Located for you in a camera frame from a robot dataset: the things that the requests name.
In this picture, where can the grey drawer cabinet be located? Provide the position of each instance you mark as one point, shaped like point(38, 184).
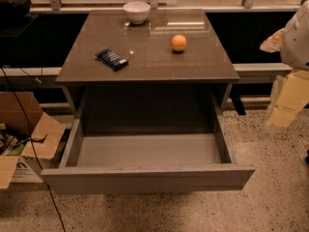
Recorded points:
point(152, 63)

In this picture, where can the dark blue snack packet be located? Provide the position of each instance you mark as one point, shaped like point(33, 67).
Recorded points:
point(111, 59)

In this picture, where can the open grey top drawer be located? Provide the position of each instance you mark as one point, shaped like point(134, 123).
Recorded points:
point(147, 142)

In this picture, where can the black object on ledge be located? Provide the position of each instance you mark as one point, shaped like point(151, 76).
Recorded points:
point(15, 8)

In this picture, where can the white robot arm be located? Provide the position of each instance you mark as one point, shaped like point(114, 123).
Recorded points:
point(294, 50)

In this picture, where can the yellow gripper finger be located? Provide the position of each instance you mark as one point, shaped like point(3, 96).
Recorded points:
point(289, 95)
point(273, 43)

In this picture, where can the white ceramic bowl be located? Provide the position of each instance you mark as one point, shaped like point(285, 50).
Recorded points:
point(137, 12)

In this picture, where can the open cardboard box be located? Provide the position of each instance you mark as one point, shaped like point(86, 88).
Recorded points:
point(29, 139)

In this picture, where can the orange fruit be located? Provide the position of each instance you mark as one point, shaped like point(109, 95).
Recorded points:
point(178, 43)

